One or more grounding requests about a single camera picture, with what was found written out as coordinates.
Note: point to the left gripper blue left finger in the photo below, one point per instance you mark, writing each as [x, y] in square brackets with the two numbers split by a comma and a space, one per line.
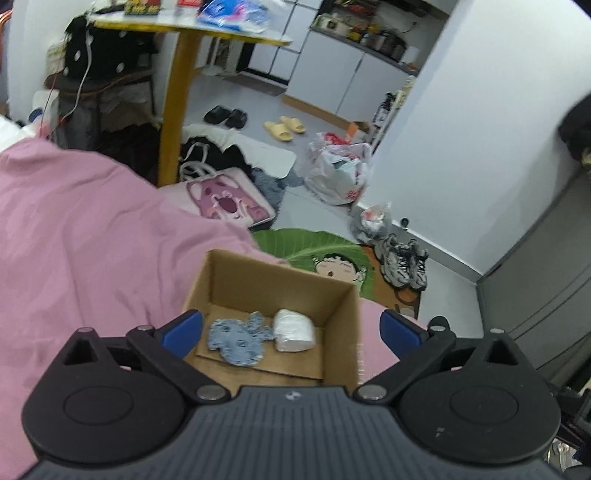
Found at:
[182, 334]

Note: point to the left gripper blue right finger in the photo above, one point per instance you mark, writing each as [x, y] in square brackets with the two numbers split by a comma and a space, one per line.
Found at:
[401, 335]

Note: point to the white wrapped soft packet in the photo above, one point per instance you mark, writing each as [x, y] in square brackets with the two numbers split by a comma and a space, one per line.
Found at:
[293, 332]

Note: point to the right grey sneaker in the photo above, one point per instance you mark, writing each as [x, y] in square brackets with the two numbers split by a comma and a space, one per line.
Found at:
[418, 257]

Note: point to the grey sneaker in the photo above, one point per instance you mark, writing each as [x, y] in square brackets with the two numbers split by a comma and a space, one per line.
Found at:
[418, 257]
[394, 257]

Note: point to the blue elephant cloth toy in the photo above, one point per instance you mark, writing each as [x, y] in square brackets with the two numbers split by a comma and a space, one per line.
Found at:
[240, 343]

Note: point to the left grey sneaker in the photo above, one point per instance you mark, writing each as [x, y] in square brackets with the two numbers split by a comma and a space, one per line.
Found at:
[394, 257]

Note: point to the brown cardboard box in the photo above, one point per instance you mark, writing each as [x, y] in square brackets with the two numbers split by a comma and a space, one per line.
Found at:
[272, 318]

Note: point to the green leaf cartoon rug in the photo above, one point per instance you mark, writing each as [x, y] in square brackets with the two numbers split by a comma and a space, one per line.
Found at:
[333, 256]

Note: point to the small clear plastic bag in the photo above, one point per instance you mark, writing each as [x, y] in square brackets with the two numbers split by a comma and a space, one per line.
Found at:
[372, 224]

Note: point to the pink bed sheet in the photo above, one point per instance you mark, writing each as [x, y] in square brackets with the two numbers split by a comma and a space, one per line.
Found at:
[85, 242]

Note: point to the grey wardrobe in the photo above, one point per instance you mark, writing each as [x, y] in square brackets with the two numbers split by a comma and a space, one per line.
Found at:
[540, 293]

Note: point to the pink bear cushion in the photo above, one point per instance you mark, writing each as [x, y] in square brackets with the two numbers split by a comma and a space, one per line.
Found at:
[226, 195]

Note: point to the grey fuzzy rug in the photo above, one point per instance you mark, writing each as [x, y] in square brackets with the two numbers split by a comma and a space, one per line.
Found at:
[273, 188]

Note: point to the large white plastic bag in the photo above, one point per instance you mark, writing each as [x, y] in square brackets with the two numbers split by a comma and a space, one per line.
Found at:
[337, 171]

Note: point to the black and white tote bag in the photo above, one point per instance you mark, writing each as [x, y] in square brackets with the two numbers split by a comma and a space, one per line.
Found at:
[199, 157]

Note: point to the white floor mat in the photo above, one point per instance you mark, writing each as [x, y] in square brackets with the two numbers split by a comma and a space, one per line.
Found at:
[275, 161]

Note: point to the left black slipper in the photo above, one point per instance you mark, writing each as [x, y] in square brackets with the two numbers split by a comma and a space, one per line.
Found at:
[217, 115]

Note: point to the black slipper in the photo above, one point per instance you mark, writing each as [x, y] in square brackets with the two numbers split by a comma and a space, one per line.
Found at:
[237, 119]
[217, 115]

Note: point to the right black slipper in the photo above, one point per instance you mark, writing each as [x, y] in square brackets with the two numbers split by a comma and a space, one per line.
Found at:
[237, 119]

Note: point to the left yellow slipper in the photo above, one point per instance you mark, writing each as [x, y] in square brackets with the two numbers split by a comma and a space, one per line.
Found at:
[279, 131]

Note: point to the yellow slipper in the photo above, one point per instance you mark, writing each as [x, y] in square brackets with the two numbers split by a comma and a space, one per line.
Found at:
[293, 124]
[279, 131]

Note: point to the black chair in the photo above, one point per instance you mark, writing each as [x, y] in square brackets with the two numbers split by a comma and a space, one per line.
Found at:
[86, 109]

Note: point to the right yellow slipper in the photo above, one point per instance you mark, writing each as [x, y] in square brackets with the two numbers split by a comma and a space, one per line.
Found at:
[293, 124]

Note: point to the white kitchen cabinet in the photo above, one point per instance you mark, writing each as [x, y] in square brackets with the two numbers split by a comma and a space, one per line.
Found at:
[337, 79]

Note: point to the hanging black and cream clothes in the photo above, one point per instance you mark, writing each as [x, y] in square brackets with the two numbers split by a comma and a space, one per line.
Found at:
[575, 132]

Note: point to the black polka dot garment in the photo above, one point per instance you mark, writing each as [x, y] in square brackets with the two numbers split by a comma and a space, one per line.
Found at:
[101, 54]

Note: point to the yellow edged table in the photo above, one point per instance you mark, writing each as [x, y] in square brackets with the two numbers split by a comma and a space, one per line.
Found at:
[190, 32]

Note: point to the blue snack bag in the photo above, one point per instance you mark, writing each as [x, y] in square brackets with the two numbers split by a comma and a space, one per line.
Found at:
[239, 15]

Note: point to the red snack package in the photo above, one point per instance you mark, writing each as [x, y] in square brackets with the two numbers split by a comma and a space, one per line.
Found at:
[142, 7]

